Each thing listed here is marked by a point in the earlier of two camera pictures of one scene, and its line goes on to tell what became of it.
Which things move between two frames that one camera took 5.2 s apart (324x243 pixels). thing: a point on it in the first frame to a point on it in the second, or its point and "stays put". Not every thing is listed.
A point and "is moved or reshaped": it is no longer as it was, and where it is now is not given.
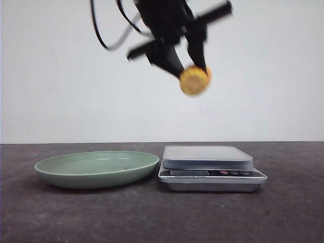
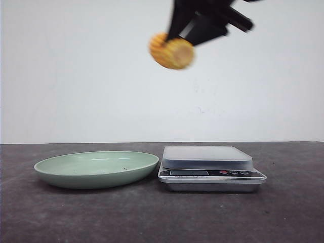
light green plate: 96,169 stays put
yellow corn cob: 194,80 is moved or reshaped
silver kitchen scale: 214,168 stays put
